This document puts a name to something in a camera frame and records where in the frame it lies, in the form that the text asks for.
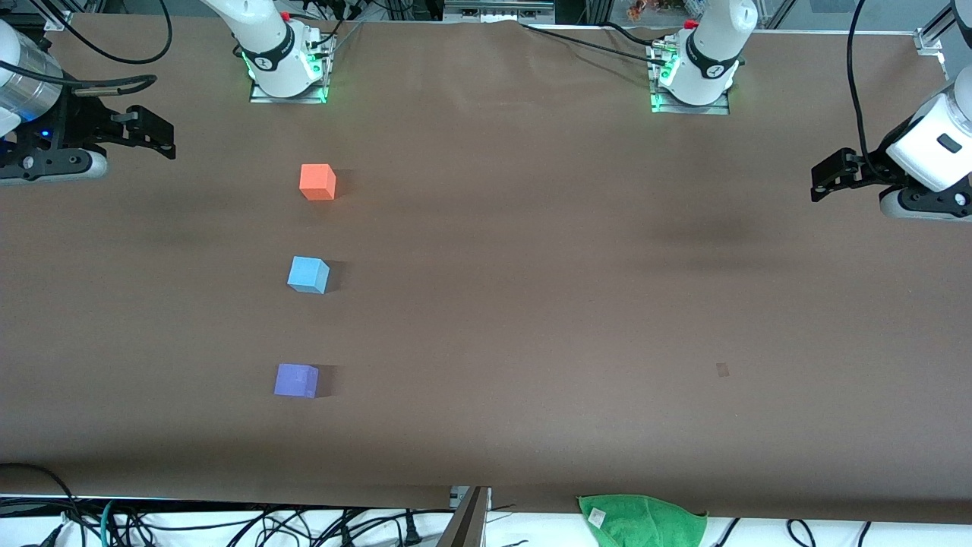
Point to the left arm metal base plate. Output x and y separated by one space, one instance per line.
717 109

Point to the white socket block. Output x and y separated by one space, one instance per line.
459 497

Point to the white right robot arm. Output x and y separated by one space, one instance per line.
266 38

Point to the orange toy figure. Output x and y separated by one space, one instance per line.
645 9

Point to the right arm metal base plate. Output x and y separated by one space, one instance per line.
262 97

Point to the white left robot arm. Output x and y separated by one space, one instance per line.
714 45

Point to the aluminium frame profile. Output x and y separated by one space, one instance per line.
57 19
930 39

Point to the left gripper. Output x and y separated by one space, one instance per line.
867 169

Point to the grey power strip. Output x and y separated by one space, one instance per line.
497 11

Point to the purple foam block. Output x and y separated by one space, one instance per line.
296 381

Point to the green cloth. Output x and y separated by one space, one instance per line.
645 520

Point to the grey metal bar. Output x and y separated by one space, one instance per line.
465 528

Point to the blue foam block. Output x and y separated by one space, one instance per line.
307 273

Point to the orange foam block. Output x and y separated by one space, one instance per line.
317 182

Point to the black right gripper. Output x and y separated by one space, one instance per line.
78 121

